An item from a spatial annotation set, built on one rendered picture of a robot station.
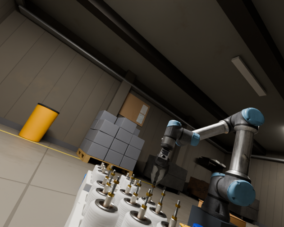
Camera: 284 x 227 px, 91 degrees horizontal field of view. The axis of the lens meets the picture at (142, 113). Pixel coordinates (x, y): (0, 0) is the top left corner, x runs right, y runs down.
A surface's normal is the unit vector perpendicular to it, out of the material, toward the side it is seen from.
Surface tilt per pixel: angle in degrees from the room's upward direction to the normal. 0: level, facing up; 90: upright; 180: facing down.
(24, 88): 90
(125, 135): 90
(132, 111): 90
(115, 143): 90
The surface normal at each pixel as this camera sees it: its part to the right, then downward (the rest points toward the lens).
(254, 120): 0.07, -0.41
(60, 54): 0.51, -0.08
